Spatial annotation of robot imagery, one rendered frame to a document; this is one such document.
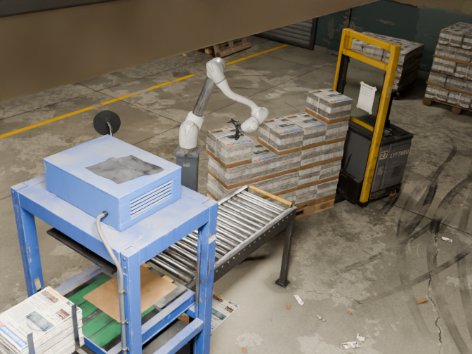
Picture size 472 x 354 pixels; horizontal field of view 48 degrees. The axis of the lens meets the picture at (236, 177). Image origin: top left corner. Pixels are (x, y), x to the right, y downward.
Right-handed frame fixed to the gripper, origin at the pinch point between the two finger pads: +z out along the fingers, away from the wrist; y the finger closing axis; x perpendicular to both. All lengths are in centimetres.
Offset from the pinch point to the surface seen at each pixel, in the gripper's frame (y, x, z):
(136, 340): 96, -171, -157
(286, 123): 5, 68, 6
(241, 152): 22.6, 3.3, -6.9
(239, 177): 45.5, 2.8, 4.4
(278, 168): 46, 48, 5
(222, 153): 19.7, -13.4, -0.3
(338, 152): 45, 128, 4
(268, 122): 1, 53, 15
